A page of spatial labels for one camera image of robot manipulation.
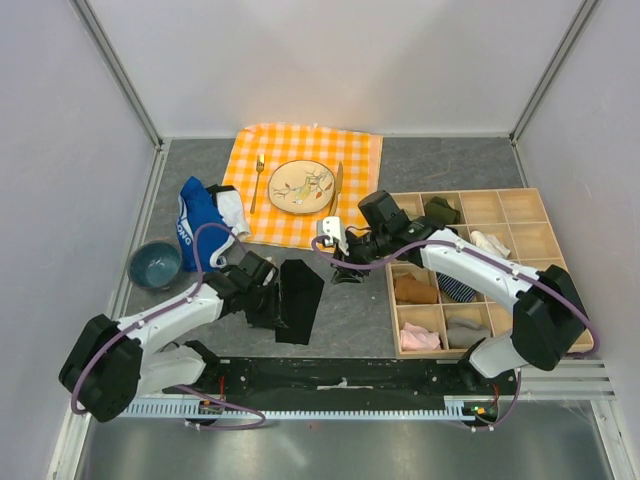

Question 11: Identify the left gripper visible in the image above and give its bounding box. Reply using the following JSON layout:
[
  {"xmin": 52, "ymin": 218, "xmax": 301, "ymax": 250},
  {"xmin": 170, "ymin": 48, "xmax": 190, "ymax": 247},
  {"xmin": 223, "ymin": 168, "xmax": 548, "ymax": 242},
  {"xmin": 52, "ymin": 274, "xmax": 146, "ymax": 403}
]
[{"xmin": 243, "ymin": 279, "xmax": 289, "ymax": 330}]

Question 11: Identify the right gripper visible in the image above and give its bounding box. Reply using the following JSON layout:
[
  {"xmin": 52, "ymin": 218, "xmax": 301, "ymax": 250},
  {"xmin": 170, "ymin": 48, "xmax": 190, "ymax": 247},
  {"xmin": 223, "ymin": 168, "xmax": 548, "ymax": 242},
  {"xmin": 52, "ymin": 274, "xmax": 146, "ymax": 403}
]
[{"xmin": 331, "ymin": 228, "xmax": 390, "ymax": 285}]

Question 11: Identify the black underwear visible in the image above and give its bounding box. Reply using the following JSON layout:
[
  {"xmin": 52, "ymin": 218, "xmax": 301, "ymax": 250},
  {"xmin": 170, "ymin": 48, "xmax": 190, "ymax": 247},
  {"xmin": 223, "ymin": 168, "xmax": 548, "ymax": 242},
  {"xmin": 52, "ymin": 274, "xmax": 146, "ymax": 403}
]
[{"xmin": 275, "ymin": 259, "xmax": 324, "ymax": 345}]

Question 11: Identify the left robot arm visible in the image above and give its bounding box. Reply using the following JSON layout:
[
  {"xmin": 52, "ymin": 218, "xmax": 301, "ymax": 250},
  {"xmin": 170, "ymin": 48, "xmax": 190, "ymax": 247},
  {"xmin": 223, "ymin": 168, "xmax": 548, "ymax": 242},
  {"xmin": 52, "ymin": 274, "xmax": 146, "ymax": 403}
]
[{"xmin": 58, "ymin": 252, "xmax": 280, "ymax": 422}]

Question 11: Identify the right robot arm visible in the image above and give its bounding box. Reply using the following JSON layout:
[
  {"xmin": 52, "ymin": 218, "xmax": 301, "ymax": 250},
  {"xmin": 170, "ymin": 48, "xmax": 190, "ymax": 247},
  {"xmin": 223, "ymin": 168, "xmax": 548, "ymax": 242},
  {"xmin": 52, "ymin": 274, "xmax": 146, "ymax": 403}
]
[{"xmin": 312, "ymin": 190, "xmax": 591, "ymax": 394}]

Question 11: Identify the brown rolled underwear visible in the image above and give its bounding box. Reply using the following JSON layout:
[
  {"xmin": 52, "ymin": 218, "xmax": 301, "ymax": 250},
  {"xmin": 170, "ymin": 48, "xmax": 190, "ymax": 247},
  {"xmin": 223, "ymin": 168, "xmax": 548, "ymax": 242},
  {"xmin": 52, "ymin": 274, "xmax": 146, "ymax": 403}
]
[{"xmin": 393, "ymin": 273, "xmax": 439, "ymax": 304}]

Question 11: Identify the dark green rolled underwear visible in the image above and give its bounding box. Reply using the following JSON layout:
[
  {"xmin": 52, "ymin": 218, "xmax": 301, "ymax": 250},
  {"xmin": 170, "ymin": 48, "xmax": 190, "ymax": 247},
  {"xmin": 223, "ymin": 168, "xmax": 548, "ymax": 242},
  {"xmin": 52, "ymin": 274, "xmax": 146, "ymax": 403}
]
[{"xmin": 424, "ymin": 196, "xmax": 462, "ymax": 225}]

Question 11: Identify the blue underwear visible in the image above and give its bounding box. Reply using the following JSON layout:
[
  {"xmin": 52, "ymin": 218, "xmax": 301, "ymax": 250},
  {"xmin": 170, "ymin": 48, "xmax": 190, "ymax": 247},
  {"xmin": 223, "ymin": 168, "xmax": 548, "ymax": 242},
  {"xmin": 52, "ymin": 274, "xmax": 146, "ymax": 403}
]
[{"xmin": 176, "ymin": 176, "xmax": 233, "ymax": 272}]

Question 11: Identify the pink rolled underwear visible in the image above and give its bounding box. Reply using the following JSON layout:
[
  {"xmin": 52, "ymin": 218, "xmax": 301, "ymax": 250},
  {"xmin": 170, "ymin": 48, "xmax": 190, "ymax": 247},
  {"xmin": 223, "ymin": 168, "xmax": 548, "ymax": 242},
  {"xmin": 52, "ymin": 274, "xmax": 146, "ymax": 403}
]
[{"xmin": 400, "ymin": 322, "xmax": 442, "ymax": 351}]

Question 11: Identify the striped rolled underwear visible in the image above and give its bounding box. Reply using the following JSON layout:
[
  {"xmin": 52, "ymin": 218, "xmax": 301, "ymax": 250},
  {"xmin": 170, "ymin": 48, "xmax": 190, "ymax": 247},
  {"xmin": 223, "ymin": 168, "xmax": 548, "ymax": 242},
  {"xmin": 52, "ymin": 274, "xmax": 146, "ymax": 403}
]
[{"xmin": 436, "ymin": 272, "xmax": 477, "ymax": 303}]

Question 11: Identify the white rolled underwear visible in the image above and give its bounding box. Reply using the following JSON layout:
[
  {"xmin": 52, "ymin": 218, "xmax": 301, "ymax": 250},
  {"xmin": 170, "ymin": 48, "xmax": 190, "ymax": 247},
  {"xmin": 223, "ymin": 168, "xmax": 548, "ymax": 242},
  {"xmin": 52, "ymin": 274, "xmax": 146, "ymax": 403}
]
[{"xmin": 470, "ymin": 230, "xmax": 511, "ymax": 259}]

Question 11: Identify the grey rolled underwear front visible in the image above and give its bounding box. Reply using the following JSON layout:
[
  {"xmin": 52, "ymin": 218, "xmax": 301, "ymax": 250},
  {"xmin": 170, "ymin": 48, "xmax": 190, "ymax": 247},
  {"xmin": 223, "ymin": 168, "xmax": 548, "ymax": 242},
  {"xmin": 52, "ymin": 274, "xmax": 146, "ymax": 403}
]
[{"xmin": 446, "ymin": 316, "xmax": 491, "ymax": 349}]

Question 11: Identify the gold knife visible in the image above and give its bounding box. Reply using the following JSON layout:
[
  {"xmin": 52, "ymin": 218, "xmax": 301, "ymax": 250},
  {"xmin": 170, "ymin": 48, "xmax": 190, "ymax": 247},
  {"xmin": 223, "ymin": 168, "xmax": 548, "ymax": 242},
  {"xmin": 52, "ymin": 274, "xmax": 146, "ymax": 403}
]
[{"xmin": 328, "ymin": 162, "xmax": 344, "ymax": 217}]

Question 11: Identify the decorated ceramic plate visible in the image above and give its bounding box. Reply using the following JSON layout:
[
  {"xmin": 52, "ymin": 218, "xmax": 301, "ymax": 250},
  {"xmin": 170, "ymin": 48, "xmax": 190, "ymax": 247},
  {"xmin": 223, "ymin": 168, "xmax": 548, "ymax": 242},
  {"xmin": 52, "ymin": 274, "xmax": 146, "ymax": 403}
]
[{"xmin": 267, "ymin": 160, "xmax": 335, "ymax": 215}]

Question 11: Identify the orange checkered cloth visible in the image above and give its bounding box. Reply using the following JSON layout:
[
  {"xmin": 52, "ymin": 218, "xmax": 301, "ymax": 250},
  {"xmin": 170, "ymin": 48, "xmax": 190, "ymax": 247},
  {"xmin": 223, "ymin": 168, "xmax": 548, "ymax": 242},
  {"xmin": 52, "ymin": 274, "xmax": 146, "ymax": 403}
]
[{"xmin": 223, "ymin": 123, "xmax": 383, "ymax": 249}]

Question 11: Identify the wooden compartment tray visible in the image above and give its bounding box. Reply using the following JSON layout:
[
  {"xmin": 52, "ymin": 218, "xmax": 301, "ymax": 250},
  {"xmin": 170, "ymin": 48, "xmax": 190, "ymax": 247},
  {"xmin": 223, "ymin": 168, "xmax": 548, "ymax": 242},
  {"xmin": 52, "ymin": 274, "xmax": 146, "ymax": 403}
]
[{"xmin": 385, "ymin": 188, "xmax": 566, "ymax": 359}]

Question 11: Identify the blue ceramic bowl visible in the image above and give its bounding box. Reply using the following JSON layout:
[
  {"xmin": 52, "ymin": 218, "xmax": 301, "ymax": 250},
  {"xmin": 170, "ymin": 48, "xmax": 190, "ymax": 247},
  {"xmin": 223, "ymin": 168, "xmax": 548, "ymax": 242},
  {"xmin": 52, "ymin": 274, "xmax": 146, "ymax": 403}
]
[{"xmin": 126, "ymin": 240, "xmax": 182, "ymax": 290}]

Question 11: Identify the gold fork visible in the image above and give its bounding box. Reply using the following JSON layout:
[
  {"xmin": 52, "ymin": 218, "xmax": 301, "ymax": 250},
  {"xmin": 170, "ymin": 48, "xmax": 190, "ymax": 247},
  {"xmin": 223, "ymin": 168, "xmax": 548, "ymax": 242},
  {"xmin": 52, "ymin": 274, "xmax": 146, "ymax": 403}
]
[{"xmin": 250, "ymin": 153, "xmax": 265, "ymax": 215}]

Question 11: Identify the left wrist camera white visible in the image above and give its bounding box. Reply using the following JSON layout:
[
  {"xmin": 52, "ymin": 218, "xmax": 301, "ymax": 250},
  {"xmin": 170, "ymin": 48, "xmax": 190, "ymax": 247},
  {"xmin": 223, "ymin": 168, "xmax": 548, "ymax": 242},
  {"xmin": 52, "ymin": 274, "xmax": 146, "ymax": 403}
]
[{"xmin": 263, "ymin": 256, "xmax": 278, "ymax": 286}]

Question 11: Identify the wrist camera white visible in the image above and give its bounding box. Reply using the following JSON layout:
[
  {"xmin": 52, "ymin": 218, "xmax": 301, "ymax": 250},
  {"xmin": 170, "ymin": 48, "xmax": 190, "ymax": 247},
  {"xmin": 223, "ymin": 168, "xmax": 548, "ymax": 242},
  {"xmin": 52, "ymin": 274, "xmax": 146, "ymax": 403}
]
[
  {"xmin": 316, "ymin": 216, "xmax": 347, "ymax": 248},
  {"xmin": 263, "ymin": 256, "xmax": 278, "ymax": 286}
]

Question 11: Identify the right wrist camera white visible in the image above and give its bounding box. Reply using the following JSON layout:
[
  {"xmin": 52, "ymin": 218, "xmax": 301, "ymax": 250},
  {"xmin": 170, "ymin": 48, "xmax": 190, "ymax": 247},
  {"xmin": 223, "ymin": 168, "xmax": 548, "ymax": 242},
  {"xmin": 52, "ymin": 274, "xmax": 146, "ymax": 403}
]
[{"xmin": 316, "ymin": 216, "xmax": 347, "ymax": 248}]

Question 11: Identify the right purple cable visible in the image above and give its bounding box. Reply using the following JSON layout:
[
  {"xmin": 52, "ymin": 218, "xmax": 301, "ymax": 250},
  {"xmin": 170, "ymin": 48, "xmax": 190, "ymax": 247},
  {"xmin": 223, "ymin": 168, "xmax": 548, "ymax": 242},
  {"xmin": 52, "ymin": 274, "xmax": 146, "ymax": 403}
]
[{"xmin": 310, "ymin": 234, "xmax": 601, "ymax": 434}]

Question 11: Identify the purple cable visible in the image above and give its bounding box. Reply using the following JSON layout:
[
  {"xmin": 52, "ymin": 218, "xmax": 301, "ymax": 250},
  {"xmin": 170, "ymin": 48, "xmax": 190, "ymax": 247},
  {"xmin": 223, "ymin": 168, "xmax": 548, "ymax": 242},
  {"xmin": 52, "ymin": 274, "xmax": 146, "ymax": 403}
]
[
  {"xmin": 69, "ymin": 223, "xmax": 269, "ymax": 431},
  {"xmin": 310, "ymin": 234, "xmax": 601, "ymax": 434}
]

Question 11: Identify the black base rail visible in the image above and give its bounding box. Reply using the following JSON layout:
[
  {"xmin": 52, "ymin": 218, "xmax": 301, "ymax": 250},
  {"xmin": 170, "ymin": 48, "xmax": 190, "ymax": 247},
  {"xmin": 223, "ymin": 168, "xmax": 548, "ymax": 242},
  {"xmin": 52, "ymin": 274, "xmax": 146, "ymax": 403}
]
[{"xmin": 192, "ymin": 357, "xmax": 516, "ymax": 411}]

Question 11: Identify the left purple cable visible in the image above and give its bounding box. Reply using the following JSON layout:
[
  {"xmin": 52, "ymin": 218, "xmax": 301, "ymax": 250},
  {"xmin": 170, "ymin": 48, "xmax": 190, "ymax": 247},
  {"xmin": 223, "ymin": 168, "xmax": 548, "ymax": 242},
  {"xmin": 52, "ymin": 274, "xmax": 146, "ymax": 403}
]
[{"xmin": 69, "ymin": 223, "xmax": 269, "ymax": 431}]

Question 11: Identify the grey cable duct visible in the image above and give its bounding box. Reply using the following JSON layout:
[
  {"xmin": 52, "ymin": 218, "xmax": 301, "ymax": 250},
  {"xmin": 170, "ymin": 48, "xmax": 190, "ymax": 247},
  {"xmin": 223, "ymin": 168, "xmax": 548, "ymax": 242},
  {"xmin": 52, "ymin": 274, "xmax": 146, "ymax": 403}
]
[{"xmin": 119, "ymin": 396, "xmax": 477, "ymax": 422}]

